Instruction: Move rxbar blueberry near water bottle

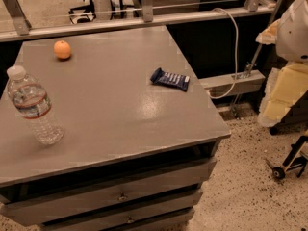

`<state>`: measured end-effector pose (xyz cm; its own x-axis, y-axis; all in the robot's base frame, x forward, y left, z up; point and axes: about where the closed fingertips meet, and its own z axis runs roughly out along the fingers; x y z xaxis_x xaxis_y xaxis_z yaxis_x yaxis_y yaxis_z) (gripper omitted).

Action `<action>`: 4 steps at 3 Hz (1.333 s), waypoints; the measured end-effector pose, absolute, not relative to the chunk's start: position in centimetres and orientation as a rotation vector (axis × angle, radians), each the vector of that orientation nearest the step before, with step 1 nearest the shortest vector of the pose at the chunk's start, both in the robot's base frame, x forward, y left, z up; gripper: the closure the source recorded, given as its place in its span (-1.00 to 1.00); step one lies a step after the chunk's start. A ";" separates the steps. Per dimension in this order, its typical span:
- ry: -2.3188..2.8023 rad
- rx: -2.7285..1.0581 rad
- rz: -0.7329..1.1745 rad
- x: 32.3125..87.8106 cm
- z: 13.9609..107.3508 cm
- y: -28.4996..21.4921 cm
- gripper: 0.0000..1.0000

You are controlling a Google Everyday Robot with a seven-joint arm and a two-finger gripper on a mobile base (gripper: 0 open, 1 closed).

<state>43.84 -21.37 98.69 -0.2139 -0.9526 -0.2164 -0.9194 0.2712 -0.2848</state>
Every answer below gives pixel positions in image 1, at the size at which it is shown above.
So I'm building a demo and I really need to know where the white cable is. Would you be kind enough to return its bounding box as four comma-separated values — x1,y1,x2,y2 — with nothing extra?
206,7,240,100

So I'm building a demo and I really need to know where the grey drawer cabinet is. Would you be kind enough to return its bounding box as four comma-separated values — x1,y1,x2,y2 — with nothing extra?
0,27,230,231

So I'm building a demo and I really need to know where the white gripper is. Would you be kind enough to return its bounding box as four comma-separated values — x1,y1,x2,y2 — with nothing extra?
256,0,308,127

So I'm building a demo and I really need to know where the blue rxbar blueberry wrapper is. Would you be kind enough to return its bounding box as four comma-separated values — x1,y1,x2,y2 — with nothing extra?
150,67,190,91

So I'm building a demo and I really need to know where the clear plastic water bottle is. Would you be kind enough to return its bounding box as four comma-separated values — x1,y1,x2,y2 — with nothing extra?
7,65,64,145

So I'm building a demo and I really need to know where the grey metal rail frame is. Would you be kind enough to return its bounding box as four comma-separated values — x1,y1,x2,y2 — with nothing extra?
0,0,280,42

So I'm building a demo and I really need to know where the black wheeled cart base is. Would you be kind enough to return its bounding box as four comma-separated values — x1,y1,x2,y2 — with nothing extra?
266,135,308,179

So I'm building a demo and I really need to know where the orange fruit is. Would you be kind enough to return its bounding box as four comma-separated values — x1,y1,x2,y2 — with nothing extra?
54,40,71,60

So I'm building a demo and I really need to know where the black office chair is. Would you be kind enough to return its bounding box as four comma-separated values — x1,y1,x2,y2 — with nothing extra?
64,0,126,25

